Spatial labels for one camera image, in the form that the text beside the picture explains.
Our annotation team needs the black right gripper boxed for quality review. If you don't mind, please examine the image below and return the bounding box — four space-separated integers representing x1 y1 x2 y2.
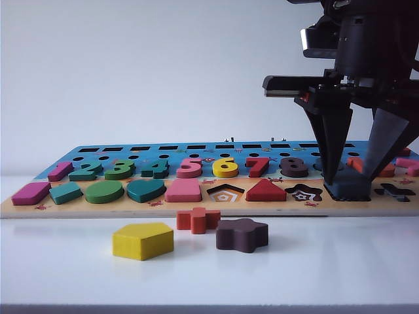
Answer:
261 68 419 186

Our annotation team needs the dark blue square block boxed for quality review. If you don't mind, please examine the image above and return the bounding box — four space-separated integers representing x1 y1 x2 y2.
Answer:
323 172 373 201

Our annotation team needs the orange number ten piece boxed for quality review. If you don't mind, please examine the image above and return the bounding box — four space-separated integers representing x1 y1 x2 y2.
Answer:
347 156 396 179

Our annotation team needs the pink sign-shaped piece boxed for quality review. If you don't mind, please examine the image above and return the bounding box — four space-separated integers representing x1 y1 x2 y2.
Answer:
395 158 419 177

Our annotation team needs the brown number eight piece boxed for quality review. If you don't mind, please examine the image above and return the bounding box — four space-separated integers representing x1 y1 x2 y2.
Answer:
280 157 309 179

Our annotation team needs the red number seven piece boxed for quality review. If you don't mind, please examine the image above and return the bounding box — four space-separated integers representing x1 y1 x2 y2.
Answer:
245 157 276 178

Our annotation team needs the red triangle block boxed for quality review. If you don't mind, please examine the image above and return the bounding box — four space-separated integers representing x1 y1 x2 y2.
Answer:
245 179 286 202

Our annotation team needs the yellow number six piece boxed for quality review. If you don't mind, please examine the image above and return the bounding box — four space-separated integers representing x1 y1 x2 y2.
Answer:
211 157 240 179

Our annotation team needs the brown star block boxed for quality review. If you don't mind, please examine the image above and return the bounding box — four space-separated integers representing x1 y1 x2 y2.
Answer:
215 218 269 254

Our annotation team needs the pink number five piece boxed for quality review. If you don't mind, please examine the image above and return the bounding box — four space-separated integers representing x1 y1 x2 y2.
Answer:
176 158 204 179

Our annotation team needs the orange cross block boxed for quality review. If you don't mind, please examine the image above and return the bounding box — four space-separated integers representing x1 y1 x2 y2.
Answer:
175 207 221 235

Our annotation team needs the pink trapezoid block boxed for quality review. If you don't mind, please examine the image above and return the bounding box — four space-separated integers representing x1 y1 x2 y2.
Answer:
164 178 202 203

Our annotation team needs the teal number four piece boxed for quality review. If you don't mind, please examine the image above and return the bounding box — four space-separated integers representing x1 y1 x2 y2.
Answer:
141 159 170 179

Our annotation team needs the teal heart block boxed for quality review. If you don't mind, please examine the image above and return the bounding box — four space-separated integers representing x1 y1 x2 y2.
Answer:
126 179 166 203

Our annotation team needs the green number three piece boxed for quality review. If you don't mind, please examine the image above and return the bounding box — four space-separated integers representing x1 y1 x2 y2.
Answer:
104 159 136 181

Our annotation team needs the yellow pentagon block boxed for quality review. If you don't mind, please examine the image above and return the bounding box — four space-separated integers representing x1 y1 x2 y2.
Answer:
112 222 174 262

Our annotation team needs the green oval block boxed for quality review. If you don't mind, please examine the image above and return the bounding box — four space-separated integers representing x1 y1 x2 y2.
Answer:
84 179 125 204

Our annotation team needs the colourful wooden puzzle board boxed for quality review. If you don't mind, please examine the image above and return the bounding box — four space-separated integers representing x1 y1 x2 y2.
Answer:
0 140 419 219

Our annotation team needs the teal number two piece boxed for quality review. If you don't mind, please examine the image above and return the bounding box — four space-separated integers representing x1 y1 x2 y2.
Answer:
68 159 104 182

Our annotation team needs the teal rhombus block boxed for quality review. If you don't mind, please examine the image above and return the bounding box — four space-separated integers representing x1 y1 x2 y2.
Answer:
49 181 83 205

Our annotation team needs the magenta number one piece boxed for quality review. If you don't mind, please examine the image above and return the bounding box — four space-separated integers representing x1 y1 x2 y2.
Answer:
47 161 75 183

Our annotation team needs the magenta rectangle block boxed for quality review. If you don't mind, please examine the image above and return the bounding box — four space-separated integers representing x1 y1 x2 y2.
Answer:
11 182 52 206

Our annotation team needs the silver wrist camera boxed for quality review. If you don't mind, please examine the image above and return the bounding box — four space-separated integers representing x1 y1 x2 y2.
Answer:
300 19 340 60

